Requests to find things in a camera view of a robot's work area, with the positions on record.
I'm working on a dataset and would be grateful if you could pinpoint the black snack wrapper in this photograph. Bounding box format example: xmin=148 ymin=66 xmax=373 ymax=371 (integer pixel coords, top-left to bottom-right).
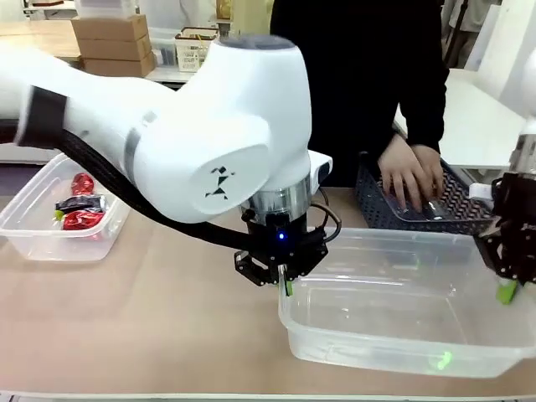
xmin=53 ymin=193 xmax=106 ymax=221

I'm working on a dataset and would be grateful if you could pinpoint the small green waste piece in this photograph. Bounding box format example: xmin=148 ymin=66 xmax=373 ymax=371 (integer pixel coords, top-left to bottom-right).
xmin=425 ymin=350 xmax=455 ymax=373

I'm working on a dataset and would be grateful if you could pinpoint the clear plastic tray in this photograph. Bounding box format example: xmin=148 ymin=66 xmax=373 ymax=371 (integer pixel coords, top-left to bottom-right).
xmin=379 ymin=193 xmax=497 ymax=224

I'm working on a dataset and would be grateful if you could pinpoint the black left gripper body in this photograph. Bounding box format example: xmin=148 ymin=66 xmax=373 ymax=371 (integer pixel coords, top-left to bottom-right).
xmin=242 ymin=209 xmax=328 ymax=271

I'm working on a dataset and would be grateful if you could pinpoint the white table with grey legs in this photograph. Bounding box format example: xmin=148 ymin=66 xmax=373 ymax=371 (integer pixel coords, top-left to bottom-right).
xmin=142 ymin=64 xmax=200 ymax=91

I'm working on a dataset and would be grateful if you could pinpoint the person in black sweater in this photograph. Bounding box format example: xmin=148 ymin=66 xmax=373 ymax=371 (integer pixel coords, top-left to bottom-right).
xmin=269 ymin=0 xmax=451 ymax=189

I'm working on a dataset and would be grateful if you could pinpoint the white slotted basket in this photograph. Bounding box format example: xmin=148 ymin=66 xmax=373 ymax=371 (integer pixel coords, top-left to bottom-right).
xmin=173 ymin=26 xmax=220 ymax=73

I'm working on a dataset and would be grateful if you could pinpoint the person's left hand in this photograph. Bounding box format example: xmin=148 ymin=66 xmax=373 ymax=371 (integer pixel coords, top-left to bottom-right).
xmin=412 ymin=144 xmax=446 ymax=201

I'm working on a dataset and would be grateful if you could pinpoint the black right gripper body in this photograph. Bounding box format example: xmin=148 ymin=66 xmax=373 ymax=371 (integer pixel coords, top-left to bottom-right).
xmin=490 ymin=170 xmax=536 ymax=238

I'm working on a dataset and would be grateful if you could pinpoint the person's right hand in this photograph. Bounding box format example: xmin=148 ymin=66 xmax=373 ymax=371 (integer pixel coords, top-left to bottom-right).
xmin=378 ymin=134 xmax=429 ymax=213

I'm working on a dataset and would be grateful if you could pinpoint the person in beige jacket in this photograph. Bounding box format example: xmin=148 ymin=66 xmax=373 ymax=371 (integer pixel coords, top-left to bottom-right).
xmin=450 ymin=0 xmax=490 ymax=68

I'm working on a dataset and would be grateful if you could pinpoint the black braided cable sleeve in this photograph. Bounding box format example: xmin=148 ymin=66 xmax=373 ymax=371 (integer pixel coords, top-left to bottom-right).
xmin=58 ymin=127 xmax=255 ymax=253

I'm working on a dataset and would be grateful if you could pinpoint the wooden counter top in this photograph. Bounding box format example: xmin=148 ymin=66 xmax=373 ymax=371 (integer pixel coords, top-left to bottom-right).
xmin=0 ymin=19 xmax=81 ymax=60

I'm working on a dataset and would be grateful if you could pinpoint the red wrapper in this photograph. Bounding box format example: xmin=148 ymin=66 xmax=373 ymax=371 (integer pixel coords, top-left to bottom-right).
xmin=70 ymin=172 xmax=95 ymax=198
xmin=61 ymin=209 xmax=106 ymax=232

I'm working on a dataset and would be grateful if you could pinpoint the brown cardboard box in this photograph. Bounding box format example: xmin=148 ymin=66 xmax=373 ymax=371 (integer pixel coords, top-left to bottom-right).
xmin=75 ymin=34 xmax=152 ymax=60
xmin=80 ymin=51 xmax=157 ymax=78
xmin=70 ymin=14 xmax=150 ymax=42

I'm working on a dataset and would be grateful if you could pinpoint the clear plastic bin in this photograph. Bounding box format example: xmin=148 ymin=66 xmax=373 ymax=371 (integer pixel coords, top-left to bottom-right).
xmin=0 ymin=152 xmax=131 ymax=263
xmin=277 ymin=227 xmax=536 ymax=379

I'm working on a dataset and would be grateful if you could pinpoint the clear storage box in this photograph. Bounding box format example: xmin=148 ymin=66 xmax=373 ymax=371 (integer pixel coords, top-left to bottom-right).
xmin=147 ymin=26 xmax=179 ymax=67

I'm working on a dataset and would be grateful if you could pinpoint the black mesh basket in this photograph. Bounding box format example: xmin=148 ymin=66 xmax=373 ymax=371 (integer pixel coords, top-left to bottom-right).
xmin=355 ymin=151 xmax=500 ymax=236

